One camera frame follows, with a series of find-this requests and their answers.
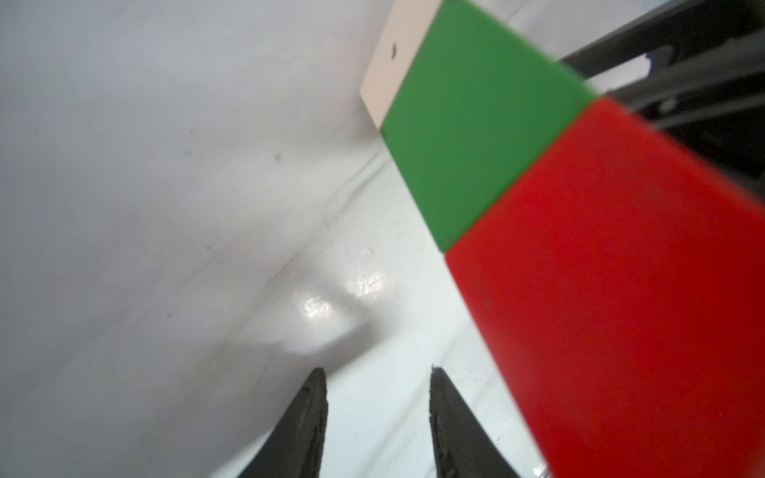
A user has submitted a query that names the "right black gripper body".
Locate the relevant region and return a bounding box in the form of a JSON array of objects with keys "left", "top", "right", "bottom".
[{"left": 561, "top": 0, "right": 764, "bottom": 197}]

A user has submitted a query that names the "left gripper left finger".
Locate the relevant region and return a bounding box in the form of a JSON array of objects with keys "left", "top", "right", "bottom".
[{"left": 239, "top": 368, "right": 329, "bottom": 478}]

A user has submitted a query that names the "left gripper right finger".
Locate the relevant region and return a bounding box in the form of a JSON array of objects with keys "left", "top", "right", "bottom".
[{"left": 430, "top": 368, "right": 519, "bottom": 478}]

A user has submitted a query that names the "red lego cube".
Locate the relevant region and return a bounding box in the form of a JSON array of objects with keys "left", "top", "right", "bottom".
[{"left": 445, "top": 99, "right": 764, "bottom": 477}]

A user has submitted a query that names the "dark green lego cube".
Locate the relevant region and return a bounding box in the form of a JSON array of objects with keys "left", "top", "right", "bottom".
[{"left": 382, "top": 1, "right": 597, "bottom": 252}]

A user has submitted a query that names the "cream lego brick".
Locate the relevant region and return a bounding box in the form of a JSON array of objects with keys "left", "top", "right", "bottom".
[{"left": 360, "top": 0, "right": 443, "bottom": 131}]

